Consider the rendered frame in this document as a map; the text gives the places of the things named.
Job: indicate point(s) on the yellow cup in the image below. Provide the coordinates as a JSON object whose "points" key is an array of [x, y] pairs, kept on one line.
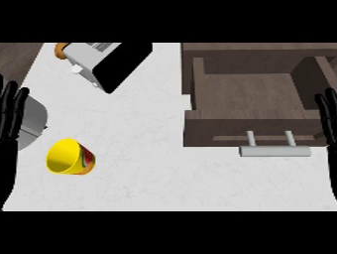
{"points": [[65, 158]]}

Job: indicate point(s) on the brown wooden drawer front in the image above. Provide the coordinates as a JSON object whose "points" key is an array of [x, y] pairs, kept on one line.
{"points": [[244, 127]]}

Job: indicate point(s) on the brown wooden drawer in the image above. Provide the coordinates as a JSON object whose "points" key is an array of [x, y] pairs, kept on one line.
{"points": [[244, 127], [254, 96]]}

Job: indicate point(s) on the grey rounded appliance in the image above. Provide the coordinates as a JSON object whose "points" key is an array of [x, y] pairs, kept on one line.
{"points": [[30, 122]]}

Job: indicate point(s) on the brown wooden cabinet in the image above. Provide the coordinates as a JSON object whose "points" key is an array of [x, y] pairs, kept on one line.
{"points": [[269, 54]]}

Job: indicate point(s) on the brown bread slice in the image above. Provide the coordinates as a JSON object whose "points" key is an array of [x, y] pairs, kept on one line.
{"points": [[60, 51]]}

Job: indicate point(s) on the white toaster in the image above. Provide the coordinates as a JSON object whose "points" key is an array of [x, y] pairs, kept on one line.
{"points": [[105, 61]]}

